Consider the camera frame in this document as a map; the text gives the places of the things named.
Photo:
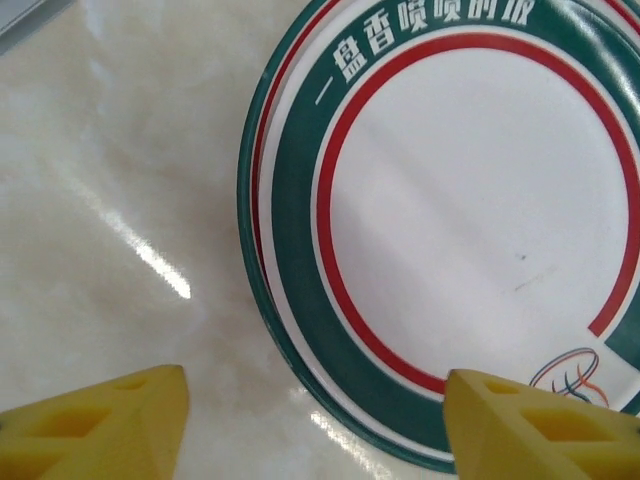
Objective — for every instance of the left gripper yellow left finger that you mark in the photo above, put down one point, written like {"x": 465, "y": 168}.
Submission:
{"x": 90, "y": 430}

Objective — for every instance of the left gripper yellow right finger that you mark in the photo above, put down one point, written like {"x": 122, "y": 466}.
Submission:
{"x": 540, "y": 435}

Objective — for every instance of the round plate green red bands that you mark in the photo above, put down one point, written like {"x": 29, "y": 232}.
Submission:
{"x": 475, "y": 200}

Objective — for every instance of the round plate orange sunburst print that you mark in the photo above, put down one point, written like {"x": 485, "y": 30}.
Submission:
{"x": 245, "y": 200}

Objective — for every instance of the aluminium side rail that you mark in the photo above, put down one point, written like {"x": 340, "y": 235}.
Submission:
{"x": 20, "y": 20}

